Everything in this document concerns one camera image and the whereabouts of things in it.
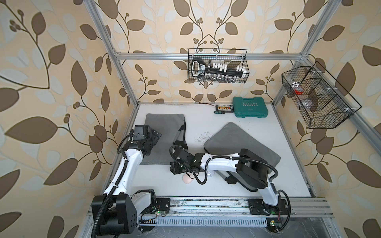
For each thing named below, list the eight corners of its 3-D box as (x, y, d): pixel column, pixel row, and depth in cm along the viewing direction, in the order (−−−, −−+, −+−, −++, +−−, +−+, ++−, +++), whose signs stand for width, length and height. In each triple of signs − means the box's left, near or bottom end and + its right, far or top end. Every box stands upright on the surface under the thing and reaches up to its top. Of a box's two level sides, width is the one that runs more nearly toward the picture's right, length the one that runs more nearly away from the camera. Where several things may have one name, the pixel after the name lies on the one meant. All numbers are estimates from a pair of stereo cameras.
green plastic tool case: (235, 118, 112) (236, 114, 109) (231, 100, 125) (232, 96, 121) (268, 118, 113) (270, 114, 109) (261, 100, 125) (263, 96, 121)
